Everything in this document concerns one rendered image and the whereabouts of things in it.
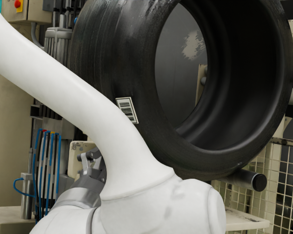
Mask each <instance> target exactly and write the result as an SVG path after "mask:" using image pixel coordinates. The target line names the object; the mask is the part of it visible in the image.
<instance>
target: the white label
mask: <svg viewBox="0 0 293 234"><path fill-rule="evenodd" d="M116 102H117V105H118V108H119V109H120V110H121V111H122V112H123V113H124V114H125V115H126V116H127V117H128V118H129V120H130V121H131V122H132V123H133V124H138V119H137V117H136V113H135V110H134V107H133V103H132V100H131V97H122V98H116Z"/></svg>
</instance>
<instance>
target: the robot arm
mask: <svg viewBox="0 0 293 234"><path fill-rule="evenodd" d="M0 75H2V76H4V77H5V78H6V79H8V80H9V81H11V82H12V83H14V84H15V85H17V86H18V87H20V88H21V89H22V90H24V91H25V92H27V93H28V94H30V95H31V96H33V97H34V98H35V99H37V100H39V101H40V102H42V103H43V104H44V105H46V106H47V107H49V108H50V109H52V110H53V111H55V112H56V113H58V114H59V115H60V116H62V117H63V118H65V119H66V120H67V121H69V122H71V123H72V124H73V125H75V126H76V127H78V128H79V129H80V130H81V131H83V132H84V133H85V134H86V135H88V136H89V137H90V138H91V139H92V141H93V142H94V143H95V144H96V147H95V148H93V149H92V150H90V151H89V152H86V153H82V154H78V155H77V160H78V161H79V162H81V164H82V165H83V169H82V170H81V171H80V177H79V179H78V180H77V181H75V182H74V183H73V184H72V185H71V187H70V189H69V190H67V191H65V192H64V193H62V194H61V195H60V196H59V198H58V200H57V201H56V203H55V204H54V206H53V207H52V208H51V209H50V211H49V212H48V214H47V215H46V216H45V217H43V218H42V219H41V220H40V221H39V222H38V223H37V224H36V225H35V227H34V228H33V229H32V231H31V232H30V234H225V232H226V212H225V207H224V202H223V200H222V197H221V195H220V194H219V192H218V191H216V190H215V189H214V188H213V187H212V186H211V185H209V184H207V183H205V182H202V181H199V180H196V179H187V180H182V179H181V178H180V177H178V176H177V175H176V174H175V172H174V170H173V168H171V167H168V166H166V165H164V164H162V163H160V162H159V161H157V160H156V159H155V157H154V156H153V155H152V153H151V151H150V150H149V148H148V146H147V145H146V143H145V141H144V140H143V138H142V136H141V135H140V133H139V132H138V130H137V129H136V127H135V126H134V125H133V123H132V122H131V121H130V120H129V118H128V117H127V116H126V115H125V114H124V113H123V112H122V111H121V110H120V109H119V108H118V107H117V106H116V105H115V104H114V103H112V102H111V101H110V100H109V99H108V98H106V97H105V96H104V95H102V94H101V93H100V92H99V91H97V90H96V89H95V88H93V87H92V86H91V85H89V84H88V83H87V82H85V81H84V80H83V79H81V78H80V77H78V76H77V75H76V74H74V73H73V72H71V71H70V70H69V69H67V68H66V67H65V66H63V65H62V64H61V63H59V62H58V61H57V60H55V59H54V58H52V57H51V56H50V55H48V54H47V53H46V52H44V51H43V50H42V49H40V48H39V47H38V46H36V45H35V44H34V43H32V42H31V41H29V40H28V39H27V38H25V37H24V36H23V35H21V34H20V33H19V32H18V31H16V30H15V29H14V28H13V27H12V26H11V25H10V24H9V23H8V22H7V21H6V20H5V19H4V18H3V16H2V15H1V14H0ZM95 159H98V160H97V161H96V163H95V165H94V167H93V168H91V167H90V166H91V164H92V163H93V162H95Z"/></svg>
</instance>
